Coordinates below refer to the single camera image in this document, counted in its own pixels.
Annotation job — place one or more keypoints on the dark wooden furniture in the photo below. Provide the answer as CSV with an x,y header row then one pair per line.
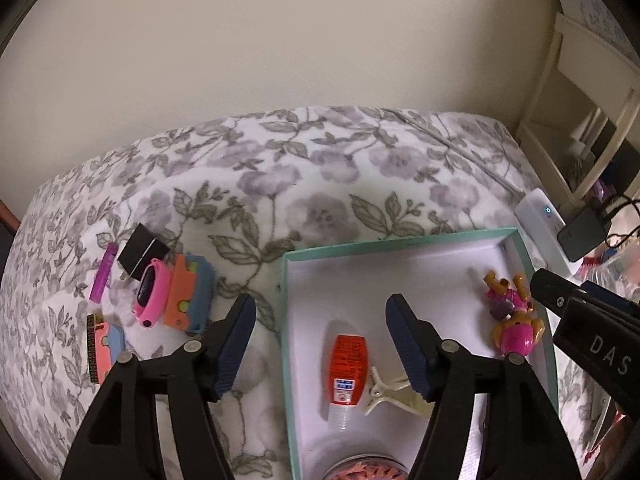
x,y
6,220

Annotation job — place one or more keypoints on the purple tube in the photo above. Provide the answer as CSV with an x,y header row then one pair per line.
x,y
102,275

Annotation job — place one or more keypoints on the white wooden frame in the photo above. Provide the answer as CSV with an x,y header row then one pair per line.
x,y
595,55

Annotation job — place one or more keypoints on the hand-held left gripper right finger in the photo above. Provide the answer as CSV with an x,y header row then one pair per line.
x,y
407,345

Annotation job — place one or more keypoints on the white power strip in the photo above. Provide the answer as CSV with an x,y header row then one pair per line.
x,y
537,215

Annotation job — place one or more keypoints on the pink toy figure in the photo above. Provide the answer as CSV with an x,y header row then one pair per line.
x,y
517,337

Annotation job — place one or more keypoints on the black binder clip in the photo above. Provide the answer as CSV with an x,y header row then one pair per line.
x,y
142,252

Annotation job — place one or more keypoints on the black charger adapter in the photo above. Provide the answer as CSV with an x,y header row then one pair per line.
x,y
580,235

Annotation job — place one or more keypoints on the cream hair clip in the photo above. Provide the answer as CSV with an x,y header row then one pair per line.
x,y
390,390

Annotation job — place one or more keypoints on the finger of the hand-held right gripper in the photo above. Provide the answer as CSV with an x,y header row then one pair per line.
x,y
550,287
607,300

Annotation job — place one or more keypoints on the pink wrist watch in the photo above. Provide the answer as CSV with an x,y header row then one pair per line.
x,y
150,292

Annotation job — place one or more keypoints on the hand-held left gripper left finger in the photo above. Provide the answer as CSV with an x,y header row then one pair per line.
x,y
232,350

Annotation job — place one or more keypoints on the grey floral blanket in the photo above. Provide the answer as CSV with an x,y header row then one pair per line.
x,y
325,170

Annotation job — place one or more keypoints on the orange and blue toy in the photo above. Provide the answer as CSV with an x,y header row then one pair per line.
x,y
187,300
107,347

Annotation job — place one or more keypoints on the teal cardboard tray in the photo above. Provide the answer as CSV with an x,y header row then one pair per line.
x,y
445,280

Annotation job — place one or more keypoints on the round clear container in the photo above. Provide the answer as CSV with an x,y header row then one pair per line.
x,y
365,470

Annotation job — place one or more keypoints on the red white small bottle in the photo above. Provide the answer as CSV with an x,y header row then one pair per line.
x,y
347,365

